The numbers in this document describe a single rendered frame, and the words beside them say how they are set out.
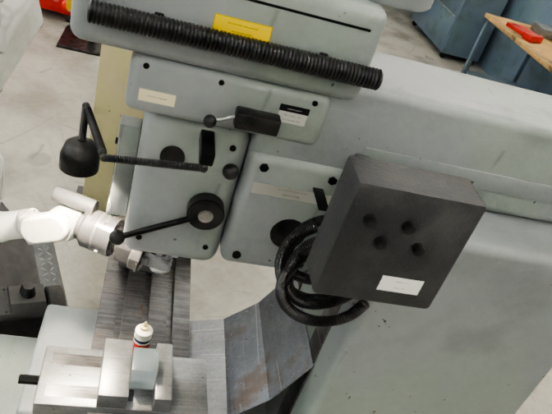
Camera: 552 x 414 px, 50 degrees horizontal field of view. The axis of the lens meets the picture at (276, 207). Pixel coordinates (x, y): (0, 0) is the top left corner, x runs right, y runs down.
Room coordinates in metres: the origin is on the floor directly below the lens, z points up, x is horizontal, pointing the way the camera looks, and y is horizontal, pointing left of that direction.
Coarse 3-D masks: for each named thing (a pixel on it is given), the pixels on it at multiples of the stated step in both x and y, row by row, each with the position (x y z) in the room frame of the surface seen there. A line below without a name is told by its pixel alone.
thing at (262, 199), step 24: (264, 168) 0.93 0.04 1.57; (288, 168) 0.94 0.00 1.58; (312, 168) 0.96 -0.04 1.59; (336, 168) 0.97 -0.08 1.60; (240, 192) 0.93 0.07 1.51; (264, 192) 0.93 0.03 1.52; (288, 192) 0.95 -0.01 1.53; (312, 192) 0.96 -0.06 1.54; (240, 216) 0.93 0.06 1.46; (264, 216) 0.94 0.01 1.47; (288, 216) 0.95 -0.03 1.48; (312, 216) 0.96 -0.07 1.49; (240, 240) 0.93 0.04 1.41; (264, 240) 0.94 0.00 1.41; (264, 264) 0.95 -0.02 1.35
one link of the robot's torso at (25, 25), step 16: (16, 0) 1.15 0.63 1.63; (32, 0) 1.17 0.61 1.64; (16, 16) 1.13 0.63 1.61; (32, 16) 1.16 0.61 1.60; (16, 32) 1.12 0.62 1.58; (32, 32) 1.16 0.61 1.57; (16, 48) 1.12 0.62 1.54; (0, 64) 1.08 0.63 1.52; (16, 64) 1.12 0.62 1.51; (0, 80) 1.08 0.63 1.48
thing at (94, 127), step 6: (84, 108) 0.91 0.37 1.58; (90, 108) 0.91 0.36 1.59; (90, 114) 0.89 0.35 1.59; (90, 120) 0.87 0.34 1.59; (90, 126) 0.85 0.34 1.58; (96, 126) 0.85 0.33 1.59; (96, 132) 0.84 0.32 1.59; (96, 138) 0.82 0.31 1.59; (102, 138) 0.83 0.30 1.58; (96, 144) 0.81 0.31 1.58; (102, 144) 0.81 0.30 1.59; (102, 150) 0.79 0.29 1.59
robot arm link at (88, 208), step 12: (60, 192) 1.02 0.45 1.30; (72, 192) 1.03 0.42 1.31; (60, 204) 1.03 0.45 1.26; (72, 204) 1.01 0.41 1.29; (84, 204) 1.01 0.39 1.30; (96, 204) 1.02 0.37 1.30; (72, 216) 0.99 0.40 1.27; (84, 216) 1.01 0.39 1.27; (96, 216) 1.01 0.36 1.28; (72, 228) 0.98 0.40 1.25; (84, 228) 0.98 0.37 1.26; (84, 240) 0.97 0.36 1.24
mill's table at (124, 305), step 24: (120, 216) 1.44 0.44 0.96; (120, 288) 1.15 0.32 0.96; (144, 288) 1.18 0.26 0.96; (168, 288) 1.23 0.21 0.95; (120, 312) 1.09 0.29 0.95; (144, 312) 1.11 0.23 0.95; (168, 312) 1.14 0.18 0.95; (96, 336) 0.98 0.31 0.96; (120, 336) 1.00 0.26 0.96; (168, 336) 1.06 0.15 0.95
